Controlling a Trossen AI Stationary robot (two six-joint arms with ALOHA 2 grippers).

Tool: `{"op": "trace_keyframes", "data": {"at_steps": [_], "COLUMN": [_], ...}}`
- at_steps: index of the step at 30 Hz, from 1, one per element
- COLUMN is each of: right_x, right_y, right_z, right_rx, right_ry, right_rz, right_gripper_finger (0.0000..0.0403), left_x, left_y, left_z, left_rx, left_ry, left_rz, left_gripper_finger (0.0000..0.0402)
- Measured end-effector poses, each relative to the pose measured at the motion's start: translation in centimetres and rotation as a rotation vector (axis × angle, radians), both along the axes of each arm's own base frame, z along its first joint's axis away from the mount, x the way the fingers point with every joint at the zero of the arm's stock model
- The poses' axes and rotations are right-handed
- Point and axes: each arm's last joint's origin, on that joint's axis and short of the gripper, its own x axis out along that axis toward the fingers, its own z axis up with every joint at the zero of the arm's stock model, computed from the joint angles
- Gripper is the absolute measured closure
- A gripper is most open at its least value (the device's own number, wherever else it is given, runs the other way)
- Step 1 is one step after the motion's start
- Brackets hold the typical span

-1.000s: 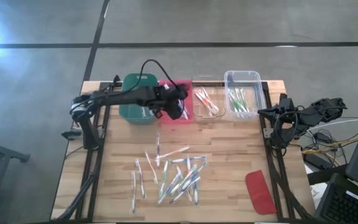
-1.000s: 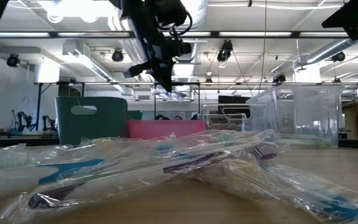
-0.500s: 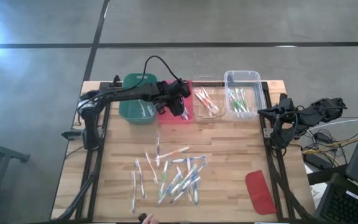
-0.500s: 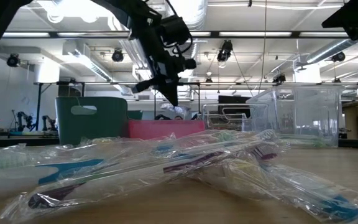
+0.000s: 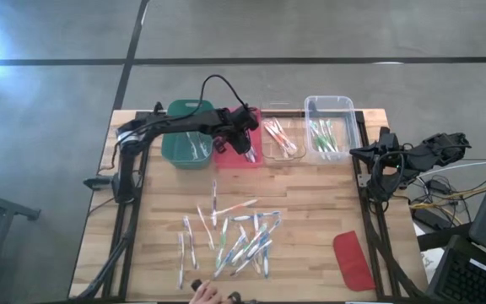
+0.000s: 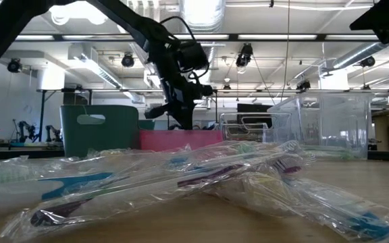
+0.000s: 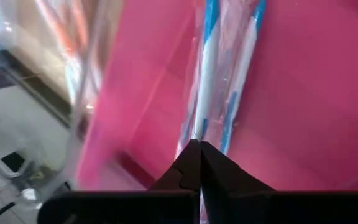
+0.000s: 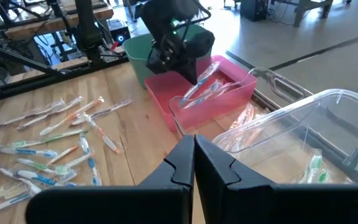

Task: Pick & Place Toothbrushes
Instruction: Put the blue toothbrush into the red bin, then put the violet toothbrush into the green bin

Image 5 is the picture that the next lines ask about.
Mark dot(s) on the black metal stand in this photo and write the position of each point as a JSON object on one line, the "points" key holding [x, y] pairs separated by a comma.
{"points": [[2, 207]]}

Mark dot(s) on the green plastic bin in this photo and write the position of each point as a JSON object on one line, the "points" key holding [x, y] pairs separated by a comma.
{"points": [[175, 156]]}

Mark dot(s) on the pink plastic bin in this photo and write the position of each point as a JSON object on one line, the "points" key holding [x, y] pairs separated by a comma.
{"points": [[226, 160]]}

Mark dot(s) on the black laptop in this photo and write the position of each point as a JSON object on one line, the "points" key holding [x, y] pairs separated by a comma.
{"points": [[471, 278]]}

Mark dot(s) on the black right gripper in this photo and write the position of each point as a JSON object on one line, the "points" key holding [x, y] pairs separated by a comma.
{"points": [[395, 156]]}

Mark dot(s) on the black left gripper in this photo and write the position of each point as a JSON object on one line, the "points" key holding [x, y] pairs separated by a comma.
{"points": [[239, 122]]}

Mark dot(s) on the person's hand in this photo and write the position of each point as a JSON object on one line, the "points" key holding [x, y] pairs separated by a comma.
{"points": [[207, 295]]}

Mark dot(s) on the black handheld device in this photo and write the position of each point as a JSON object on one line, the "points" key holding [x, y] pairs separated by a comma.
{"points": [[195, 285]]}

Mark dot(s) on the black power strip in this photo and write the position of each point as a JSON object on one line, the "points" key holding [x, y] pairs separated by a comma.
{"points": [[426, 218]]}

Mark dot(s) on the white paper sheet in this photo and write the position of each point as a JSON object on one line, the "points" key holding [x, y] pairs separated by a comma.
{"points": [[433, 262]]}

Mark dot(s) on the clear plastic bin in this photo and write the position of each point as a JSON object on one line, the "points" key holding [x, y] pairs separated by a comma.
{"points": [[268, 158]]}

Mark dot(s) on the green white toothbrush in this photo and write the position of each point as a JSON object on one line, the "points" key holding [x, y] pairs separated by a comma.
{"points": [[222, 242], [324, 138], [331, 135], [192, 145], [201, 147], [316, 139], [249, 243]]}

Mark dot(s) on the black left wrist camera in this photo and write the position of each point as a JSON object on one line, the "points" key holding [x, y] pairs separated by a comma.
{"points": [[219, 146]]}

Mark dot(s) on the red plastic lid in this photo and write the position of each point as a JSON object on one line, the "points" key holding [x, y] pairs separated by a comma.
{"points": [[352, 262]]}

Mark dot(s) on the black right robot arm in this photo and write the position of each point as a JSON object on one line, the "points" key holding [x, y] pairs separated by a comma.
{"points": [[437, 152]]}

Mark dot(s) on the frosted clear plastic tub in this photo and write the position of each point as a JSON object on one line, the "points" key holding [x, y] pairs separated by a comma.
{"points": [[348, 126]]}

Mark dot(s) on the orange white toothbrush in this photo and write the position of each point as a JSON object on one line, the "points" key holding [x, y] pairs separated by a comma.
{"points": [[284, 134], [235, 207], [243, 232], [279, 133], [289, 148], [206, 228], [273, 134]]}

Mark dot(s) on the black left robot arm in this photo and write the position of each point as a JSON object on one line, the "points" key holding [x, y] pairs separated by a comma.
{"points": [[163, 122]]}

